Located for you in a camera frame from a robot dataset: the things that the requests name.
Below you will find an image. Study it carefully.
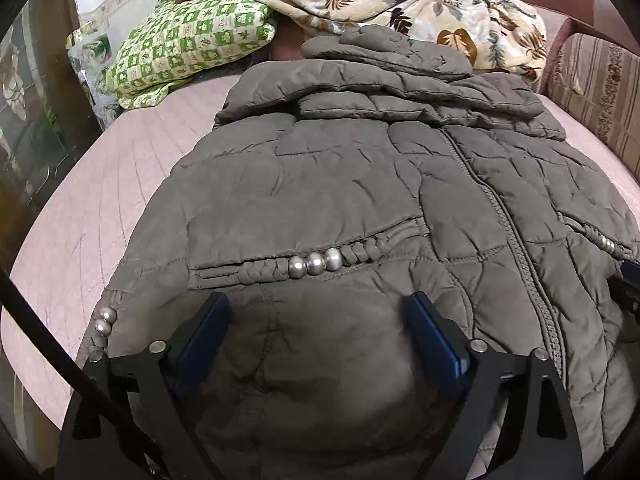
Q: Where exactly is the striped brown sofa armrest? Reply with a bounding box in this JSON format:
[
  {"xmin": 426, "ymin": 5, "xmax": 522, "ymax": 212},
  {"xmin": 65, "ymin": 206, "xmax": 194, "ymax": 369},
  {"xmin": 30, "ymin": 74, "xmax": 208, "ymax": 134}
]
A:
[{"xmin": 520, "ymin": 0, "xmax": 640, "ymax": 181}]

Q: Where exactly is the grey quilted jacket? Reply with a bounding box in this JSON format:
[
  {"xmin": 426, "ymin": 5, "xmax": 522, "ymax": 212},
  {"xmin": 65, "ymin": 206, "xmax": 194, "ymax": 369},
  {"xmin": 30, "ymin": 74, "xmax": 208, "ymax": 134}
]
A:
[{"xmin": 75, "ymin": 25, "xmax": 640, "ymax": 480}]

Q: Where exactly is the black cable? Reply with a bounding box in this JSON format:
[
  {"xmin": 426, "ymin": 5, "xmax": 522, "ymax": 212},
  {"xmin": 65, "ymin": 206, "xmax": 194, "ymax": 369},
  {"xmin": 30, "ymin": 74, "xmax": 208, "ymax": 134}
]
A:
[{"xmin": 0, "ymin": 265, "xmax": 151, "ymax": 480}]

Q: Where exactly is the wooden wardrobe with glass door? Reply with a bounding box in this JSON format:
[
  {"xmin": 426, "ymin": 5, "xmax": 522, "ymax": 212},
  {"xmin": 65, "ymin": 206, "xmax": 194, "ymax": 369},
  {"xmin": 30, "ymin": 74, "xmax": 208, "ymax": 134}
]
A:
[{"xmin": 0, "ymin": 0, "xmax": 101, "ymax": 281}]

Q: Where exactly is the green patterned pillow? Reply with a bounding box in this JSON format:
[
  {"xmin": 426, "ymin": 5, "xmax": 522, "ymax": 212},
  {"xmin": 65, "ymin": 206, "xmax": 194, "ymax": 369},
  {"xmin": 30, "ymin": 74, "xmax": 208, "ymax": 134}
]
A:
[{"xmin": 102, "ymin": 0, "xmax": 281, "ymax": 111}]

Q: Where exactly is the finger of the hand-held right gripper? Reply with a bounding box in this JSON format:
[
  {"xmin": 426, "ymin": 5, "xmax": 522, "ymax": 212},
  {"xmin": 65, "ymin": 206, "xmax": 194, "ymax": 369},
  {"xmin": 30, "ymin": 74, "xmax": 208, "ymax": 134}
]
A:
[{"xmin": 607, "ymin": 260, "xmax": 640, "ymax": 321}]

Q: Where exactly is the leaf print blanket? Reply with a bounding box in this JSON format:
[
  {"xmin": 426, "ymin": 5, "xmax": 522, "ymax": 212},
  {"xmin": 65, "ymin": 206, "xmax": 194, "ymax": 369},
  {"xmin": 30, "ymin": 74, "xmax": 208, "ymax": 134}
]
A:
[{"xmin": 175, "ymin": 0, "xmax": 548, "ymax": 83}]

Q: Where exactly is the floral patterned panel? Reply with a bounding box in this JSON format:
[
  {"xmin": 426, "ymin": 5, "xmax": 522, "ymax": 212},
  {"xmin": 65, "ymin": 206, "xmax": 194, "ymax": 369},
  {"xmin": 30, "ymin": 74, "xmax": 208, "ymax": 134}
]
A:
[{"xmin": 65, "ymin": 25, "xmax": 126, "ymax": 131}]

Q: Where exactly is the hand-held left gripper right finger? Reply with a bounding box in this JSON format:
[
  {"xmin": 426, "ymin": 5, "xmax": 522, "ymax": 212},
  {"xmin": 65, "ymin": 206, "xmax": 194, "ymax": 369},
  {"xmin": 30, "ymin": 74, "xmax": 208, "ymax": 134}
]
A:
[{"xmin": 402, "ymin": 291, "xmax": 585, "ymax": 480}]

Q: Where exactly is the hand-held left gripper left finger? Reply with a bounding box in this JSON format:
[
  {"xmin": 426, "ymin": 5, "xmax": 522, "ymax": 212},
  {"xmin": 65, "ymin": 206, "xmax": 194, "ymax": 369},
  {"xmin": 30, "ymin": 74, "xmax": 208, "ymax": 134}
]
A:
[{"xmin": 54, "ymin": 291, "xmax": 233, "ymax": 480}]

